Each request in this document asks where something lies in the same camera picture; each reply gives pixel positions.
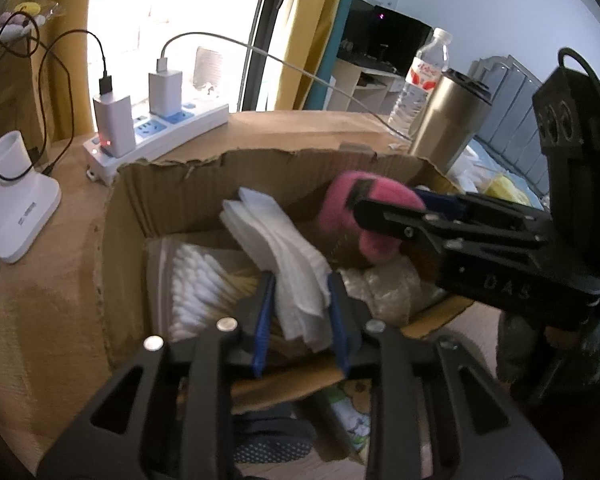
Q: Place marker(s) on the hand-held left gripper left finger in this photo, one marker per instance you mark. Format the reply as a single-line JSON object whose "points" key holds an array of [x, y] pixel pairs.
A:
{"points": [[261, 322]]}

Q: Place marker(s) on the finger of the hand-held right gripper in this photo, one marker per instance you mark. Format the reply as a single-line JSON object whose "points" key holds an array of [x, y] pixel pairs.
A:
{"points": [[405, 227], [450, 202]]}

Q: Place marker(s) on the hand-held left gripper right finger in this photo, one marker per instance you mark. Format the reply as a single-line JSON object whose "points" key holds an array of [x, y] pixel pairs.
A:
{"points": [[341, 322]]}

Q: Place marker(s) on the clear bubble wrap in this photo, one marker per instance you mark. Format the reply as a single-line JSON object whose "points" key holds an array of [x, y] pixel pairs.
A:
{"points": [[385, 285]]}

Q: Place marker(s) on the stack of white tissues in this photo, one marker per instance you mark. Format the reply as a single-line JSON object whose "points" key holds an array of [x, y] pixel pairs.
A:
{"points": [[285, 265]]}

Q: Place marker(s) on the pink sock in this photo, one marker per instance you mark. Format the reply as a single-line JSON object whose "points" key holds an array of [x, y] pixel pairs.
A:
{"points": [[345, 200]]}

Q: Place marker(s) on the cotton swab pack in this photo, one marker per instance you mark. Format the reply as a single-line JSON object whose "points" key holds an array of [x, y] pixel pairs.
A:
{"points": [[200, 285]]}

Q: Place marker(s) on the brown cardboard box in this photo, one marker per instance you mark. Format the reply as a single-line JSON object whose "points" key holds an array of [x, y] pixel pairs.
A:
{"points": [[130, 240]]}

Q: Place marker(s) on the yellow sponge pack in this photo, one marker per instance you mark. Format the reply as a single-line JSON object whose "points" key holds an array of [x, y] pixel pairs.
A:
{"points": [[505, 187]]}

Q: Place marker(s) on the steel tumbler with black lid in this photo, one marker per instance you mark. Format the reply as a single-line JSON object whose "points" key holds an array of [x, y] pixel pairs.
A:
{"points": [[447, 125]]}

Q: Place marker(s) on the printed tissue packet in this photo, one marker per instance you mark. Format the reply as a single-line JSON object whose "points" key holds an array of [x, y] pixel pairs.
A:
{"points": [[352, 410]]}

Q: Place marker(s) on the grey bed headboard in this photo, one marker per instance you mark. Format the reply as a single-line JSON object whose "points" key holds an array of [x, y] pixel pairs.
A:
{"points": [[510, 110]]}

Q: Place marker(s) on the grey knitted socks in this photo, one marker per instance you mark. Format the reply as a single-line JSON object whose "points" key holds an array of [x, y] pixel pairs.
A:
{"points": [[272, 437]]}

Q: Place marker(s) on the clear water bottle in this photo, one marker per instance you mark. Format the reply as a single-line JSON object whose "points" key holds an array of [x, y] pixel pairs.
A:
{"points": [[420, 80]]}

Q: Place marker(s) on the white cabinet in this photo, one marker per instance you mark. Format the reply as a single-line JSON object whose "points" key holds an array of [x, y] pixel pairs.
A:
{"points": [[362, 85]]}

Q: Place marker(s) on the teal curtain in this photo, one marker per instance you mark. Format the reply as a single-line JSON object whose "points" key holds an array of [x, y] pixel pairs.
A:
{"points": [[332, 60]]}

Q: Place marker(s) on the black monitor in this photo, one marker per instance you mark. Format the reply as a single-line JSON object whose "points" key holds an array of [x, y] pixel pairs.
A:
{"points": [[385, 30]]}

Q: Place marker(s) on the white power strip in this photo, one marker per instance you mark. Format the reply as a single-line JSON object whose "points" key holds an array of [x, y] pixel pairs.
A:
{"points": [[180, 130]]}

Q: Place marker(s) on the yellow curtain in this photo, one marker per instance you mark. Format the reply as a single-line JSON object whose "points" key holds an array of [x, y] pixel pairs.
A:
{"points": [[305, 35], [65, 85]]}

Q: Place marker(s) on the white desk lamp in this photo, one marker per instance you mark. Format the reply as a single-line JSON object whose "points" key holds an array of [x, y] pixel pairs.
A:
{"points": [[15, 200]]}

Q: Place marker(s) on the pastel plush toy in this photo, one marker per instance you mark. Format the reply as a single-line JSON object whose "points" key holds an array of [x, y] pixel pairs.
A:
{"points": [[20, 17]]}

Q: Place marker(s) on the black door frame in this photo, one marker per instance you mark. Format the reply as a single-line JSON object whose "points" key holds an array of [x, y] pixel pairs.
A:
{"points": [[260, 35]]}

